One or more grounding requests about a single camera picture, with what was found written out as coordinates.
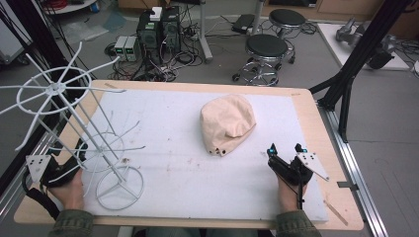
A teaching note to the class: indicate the aluminium table rail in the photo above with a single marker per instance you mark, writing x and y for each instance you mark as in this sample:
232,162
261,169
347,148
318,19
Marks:
19,187
354,164

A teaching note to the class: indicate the thin wooden stick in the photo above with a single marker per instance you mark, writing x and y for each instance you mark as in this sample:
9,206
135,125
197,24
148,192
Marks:
336,213

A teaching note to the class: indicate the black computer tower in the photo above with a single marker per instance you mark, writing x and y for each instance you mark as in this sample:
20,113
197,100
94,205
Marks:
148,36
171,31

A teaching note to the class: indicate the grey metal stand leg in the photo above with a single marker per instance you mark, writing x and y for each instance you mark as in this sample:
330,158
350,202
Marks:
205,36

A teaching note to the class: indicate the beige cloth hat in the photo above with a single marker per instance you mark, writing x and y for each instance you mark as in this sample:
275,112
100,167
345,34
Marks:
227,123

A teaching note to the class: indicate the grey power supply unit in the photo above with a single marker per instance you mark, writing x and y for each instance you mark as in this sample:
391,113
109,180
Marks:
132,48
120,47

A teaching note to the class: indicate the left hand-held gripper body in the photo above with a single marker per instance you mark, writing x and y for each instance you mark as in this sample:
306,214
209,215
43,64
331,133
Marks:
37,166

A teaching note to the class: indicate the white foam mat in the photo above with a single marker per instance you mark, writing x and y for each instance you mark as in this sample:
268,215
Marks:
184,171

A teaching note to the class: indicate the black round stool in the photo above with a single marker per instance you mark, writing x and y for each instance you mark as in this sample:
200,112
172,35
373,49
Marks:
266,46
287,17

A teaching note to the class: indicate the grey metal bracket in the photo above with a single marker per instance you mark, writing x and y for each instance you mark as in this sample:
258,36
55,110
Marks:
347,186

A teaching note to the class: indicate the white box on computer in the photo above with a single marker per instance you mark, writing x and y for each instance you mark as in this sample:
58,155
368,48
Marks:
156,14

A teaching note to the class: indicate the black flat box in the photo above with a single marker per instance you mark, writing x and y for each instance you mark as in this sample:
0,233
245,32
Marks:
243,23

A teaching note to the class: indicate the white round table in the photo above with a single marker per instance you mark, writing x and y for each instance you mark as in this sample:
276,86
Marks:
66,5

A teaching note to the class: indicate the white floor board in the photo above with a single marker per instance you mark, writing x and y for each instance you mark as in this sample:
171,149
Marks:
332,42

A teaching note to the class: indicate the black metal frame post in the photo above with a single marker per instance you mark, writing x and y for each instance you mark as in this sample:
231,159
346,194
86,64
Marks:
359,52
38,39

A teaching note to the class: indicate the person's right hand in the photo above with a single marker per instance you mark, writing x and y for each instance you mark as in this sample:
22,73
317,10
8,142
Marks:
290,196

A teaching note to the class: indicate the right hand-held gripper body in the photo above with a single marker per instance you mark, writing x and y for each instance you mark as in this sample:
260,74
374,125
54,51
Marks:
290,171

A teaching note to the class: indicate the person's left hand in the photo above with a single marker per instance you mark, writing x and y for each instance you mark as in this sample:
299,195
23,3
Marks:
70,194

